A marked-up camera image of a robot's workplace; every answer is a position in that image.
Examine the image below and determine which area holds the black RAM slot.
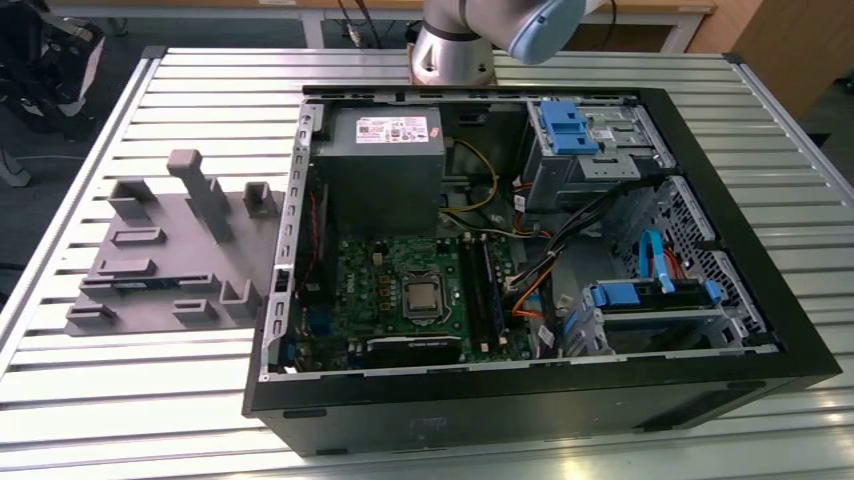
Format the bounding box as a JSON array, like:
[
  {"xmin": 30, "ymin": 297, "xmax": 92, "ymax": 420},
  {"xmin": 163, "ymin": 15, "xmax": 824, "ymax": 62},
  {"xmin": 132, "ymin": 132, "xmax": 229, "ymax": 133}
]
[{"xmin": 459, "ymin": 238, "xmax": 487, "ymax": 351}]

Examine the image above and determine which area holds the white stand foot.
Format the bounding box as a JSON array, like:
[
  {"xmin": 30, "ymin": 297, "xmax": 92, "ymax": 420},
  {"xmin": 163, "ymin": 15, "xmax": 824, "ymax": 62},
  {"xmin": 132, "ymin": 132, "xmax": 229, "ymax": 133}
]
[{"xmin": 0, "ymin": 144, "xmax": 32, "ymax": 189}]

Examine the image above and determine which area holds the grey parts rack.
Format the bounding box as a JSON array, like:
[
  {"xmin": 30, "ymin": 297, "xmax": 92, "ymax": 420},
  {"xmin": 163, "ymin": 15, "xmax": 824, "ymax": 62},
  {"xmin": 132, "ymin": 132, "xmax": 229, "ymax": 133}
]
[{"xmin": 64, "ymin": 148, "xmax": 288, "ymax": 335}]

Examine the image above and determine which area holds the grey power supply unit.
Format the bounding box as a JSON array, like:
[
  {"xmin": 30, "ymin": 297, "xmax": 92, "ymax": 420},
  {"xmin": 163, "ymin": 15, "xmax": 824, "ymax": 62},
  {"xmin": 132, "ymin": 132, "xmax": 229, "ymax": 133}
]
[{"xmin": 312, "ymin": 105, "xmax": 447, "ymax": 236}]

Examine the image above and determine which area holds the green motherboard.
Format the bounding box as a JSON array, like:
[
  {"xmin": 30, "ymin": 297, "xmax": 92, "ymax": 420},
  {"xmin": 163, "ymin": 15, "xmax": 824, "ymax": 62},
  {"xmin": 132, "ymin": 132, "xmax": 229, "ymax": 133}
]
[{"xmin": 292, "ymin": 234, "xmax": 535, "ymax": 371}]

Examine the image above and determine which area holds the silver CPU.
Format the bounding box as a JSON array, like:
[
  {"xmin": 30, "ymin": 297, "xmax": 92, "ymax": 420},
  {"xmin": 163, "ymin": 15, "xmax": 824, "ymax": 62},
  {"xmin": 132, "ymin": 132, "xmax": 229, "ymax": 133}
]
[{"xmin": 401, "ymin": 282, "xmax": 443, "ymax": 310}]

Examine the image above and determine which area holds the CPU socket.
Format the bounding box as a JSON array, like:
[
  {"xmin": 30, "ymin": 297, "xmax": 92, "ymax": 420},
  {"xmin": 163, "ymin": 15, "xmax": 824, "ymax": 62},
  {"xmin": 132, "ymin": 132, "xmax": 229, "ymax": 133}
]
[{"xmin": 397, "ymin": 269, "xmax": 449, "ymax": 327}]

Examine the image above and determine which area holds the black graphics card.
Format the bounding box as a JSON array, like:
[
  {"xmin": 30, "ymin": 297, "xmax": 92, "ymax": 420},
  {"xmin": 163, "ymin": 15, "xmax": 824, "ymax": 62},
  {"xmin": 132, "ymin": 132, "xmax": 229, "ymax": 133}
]
[{"xmin": 363, "ymin": 335, "xmax": 463, "ymax": 369}]

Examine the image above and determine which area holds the blue disk carrier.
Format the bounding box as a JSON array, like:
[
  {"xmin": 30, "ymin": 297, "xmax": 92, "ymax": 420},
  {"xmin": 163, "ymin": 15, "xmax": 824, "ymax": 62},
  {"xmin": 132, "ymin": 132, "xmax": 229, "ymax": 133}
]
[
  {"xmin": 586, "ymin": 280, "xmax": 723, "ymax": 311},
  {"xmin": 539, "ymin": 101, "xmax": 602, "ymax": 156}
]

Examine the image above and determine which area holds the grey metal drive cage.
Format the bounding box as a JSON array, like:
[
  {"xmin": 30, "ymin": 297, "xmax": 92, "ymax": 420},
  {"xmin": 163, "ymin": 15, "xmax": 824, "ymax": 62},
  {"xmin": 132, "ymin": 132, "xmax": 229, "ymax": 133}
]
[
  {"xmin": 579, "ymin": 279, "xmax": 762, "ymax": 356},
  {"xmin": 523, "ymin": 99, "xmax": 675, "ymax": 211}
]

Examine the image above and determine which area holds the black PC case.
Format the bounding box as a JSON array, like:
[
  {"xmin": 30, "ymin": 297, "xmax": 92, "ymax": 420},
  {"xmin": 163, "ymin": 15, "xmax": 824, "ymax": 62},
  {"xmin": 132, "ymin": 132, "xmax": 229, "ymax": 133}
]
[{"xmin": 240, "ymin": 83, "xmax": 843, "ymax": 457}]

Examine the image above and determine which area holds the white framed wooden desk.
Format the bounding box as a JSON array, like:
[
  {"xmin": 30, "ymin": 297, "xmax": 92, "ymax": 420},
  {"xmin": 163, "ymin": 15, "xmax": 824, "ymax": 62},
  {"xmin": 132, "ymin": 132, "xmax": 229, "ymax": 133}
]
[{"xmin": 52, "ymin": 0, "xmax": 719, "ymax": 54}]

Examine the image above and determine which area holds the brown wooden cabinet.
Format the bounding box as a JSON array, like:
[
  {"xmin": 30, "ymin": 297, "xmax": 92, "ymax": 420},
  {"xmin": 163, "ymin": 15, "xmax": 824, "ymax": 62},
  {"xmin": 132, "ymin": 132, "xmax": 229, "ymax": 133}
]
[{"xmin": 686, "ymin": 0, "xmax": 854, "ymax": 136}]

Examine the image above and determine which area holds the yellow wire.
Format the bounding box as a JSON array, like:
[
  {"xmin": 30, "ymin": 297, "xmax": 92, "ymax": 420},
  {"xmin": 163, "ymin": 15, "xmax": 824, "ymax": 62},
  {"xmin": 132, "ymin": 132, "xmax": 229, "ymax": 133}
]
[{"xmin": 444, "ymin": 139, "xmax": 500, "ymax": 214}]

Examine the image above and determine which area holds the orange wire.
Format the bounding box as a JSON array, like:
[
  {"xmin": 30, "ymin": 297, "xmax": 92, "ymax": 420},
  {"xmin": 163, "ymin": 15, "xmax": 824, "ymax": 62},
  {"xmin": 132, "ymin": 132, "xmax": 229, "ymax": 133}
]
[{"xmin": 511, "ymin": 279, "xmax": 555, "ymax": 319}]

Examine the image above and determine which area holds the black cable bundle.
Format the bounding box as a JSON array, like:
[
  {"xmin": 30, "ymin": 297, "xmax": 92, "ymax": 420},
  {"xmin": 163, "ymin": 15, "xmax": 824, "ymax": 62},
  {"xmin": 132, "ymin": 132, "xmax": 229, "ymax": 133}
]
[{"xmin": 512, "ymin": 177, "xmax": 668, "ymax": 301}]

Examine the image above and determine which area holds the blue flat wire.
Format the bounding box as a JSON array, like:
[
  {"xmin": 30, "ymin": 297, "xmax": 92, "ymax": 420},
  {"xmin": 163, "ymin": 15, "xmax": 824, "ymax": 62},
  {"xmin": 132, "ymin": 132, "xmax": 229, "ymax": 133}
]
[{"xmin": 638, "ymin": 229, "xmax": 676, "ymax": 294}]

